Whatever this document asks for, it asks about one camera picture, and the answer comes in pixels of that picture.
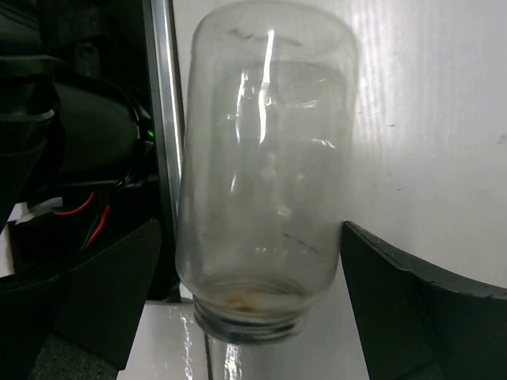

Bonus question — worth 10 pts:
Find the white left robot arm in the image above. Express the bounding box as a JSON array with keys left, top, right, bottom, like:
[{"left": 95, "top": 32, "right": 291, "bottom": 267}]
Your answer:
[{"left": 1, "top": 1, "right": 158, "bottom": 220}]

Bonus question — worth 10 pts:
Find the clear plastic jar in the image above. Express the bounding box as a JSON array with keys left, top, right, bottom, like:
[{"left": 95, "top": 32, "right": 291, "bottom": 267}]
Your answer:
[{"left": 176, "top": 1, "right": 359, "bottom": 344}]

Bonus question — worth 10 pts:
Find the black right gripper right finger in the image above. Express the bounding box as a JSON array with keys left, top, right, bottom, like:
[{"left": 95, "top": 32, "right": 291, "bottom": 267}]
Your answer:
[{"left": 340, "top": 222, "right": 506, "bottom": 379}]

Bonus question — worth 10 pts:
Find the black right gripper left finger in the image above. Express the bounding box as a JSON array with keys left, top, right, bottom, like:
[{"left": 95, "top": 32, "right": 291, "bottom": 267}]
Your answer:
[{"left": 1, "top": 219, "right": 162, "bottom": 379}]

